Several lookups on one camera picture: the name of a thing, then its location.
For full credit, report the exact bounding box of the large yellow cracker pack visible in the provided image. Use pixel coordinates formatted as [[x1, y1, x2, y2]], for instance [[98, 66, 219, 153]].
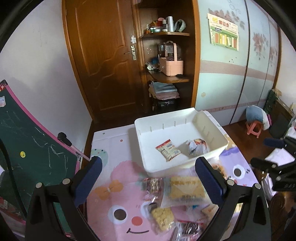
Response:
[[160, 176, 212, 208]]

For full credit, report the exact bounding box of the white snack packet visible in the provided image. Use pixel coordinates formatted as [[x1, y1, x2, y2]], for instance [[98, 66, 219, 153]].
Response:
[[186, 138, 208, 157]]

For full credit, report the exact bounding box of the dark dried fruit zip bag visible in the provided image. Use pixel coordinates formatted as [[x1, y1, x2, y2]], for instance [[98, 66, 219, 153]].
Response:
[[171, 221, 204, 241]]

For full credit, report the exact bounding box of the red white cookies pack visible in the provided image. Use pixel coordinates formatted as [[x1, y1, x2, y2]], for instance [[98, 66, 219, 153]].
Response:
[[156, 139, 181, 162]]

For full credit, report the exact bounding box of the small candy clear bag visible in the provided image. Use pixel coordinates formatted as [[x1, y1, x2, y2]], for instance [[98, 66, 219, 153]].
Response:
[[143, 177, 164, 201]]

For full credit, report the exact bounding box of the yellow noodle snack bag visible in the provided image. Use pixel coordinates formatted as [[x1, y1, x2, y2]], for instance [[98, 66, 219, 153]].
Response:
[[151, 207, 175, 232]]

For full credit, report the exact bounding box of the orange cookie tray pack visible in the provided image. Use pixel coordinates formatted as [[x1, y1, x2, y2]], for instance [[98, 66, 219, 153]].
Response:
[[211, 162, 231, 180]]

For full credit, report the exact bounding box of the cartoon pink purple tablecloth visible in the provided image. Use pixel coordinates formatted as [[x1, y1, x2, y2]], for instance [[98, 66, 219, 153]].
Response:
[[85, 124, 260, 241]]

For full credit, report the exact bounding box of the pink plastic stool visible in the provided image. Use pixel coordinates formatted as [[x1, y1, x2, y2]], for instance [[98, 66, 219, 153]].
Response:
[[246, 120, 263, 138]]

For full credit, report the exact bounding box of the white plastic storage bin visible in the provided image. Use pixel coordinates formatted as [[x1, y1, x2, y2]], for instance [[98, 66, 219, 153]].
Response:
[[134, 108, 228, 177]]

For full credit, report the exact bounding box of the blue white plush cushion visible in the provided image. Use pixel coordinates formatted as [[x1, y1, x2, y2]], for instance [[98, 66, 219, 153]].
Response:
[[245, 105, 270, 131]]

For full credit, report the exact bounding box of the folded towels stack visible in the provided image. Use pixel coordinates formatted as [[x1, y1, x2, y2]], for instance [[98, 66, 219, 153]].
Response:
[[149, 81, 180, 100]]

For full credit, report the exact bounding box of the brown wooden door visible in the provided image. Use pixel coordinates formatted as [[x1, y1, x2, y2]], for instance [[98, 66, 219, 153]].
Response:
[[62, 0, 144, 122]]

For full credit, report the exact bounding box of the silver cylinder bottle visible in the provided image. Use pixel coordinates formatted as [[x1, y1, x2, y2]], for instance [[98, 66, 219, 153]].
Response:
[[166, 16, 174, 32]]

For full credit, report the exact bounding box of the green chalkboard pink frame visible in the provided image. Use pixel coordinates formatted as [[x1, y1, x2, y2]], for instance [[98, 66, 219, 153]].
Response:
[[1, 80, 82, 224]]

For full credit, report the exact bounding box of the pink handled basket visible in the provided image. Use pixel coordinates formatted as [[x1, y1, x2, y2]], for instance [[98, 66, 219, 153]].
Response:
[[158, 41, 184, 77]]

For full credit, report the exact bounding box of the silver door handle lock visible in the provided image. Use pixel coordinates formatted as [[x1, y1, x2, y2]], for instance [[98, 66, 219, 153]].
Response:
[[124, 35, 137, 61]]

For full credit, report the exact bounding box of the wall calendar poster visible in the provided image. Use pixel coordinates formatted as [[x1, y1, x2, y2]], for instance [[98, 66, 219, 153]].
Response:
[[207, 13, 239, 51]]

